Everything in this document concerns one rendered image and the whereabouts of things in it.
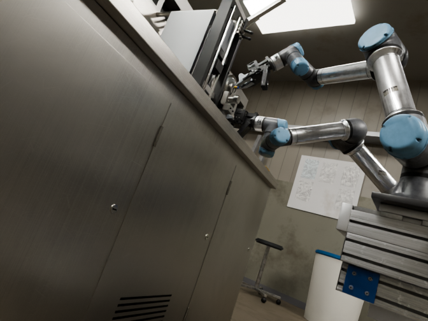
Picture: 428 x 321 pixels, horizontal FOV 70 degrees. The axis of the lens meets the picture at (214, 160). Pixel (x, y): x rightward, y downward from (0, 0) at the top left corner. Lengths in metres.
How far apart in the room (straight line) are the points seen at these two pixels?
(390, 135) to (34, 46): 0.90
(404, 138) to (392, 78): 0.24
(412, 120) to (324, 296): 2.88
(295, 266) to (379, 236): 3.51
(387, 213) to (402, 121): 0.28
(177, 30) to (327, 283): 2.97
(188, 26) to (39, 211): 1.09
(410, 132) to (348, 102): 4.13
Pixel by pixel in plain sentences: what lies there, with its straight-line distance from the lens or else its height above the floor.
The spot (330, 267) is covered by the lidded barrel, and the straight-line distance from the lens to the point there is 3.68.
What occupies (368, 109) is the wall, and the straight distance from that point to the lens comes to 5.02.
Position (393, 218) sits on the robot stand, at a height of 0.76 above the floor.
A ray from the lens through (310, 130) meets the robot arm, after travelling 1.40.
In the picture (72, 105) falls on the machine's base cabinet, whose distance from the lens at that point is 0.61.
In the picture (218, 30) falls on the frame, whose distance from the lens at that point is 1.27.
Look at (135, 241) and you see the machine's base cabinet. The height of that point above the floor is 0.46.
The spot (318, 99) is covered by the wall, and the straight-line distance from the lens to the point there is 5.28.
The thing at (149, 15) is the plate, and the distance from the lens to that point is 1.64.
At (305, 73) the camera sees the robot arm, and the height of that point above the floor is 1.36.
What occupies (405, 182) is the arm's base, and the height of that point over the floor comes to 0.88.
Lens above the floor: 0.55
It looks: 12 degrees up
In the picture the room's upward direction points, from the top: 20 degrees clockwise
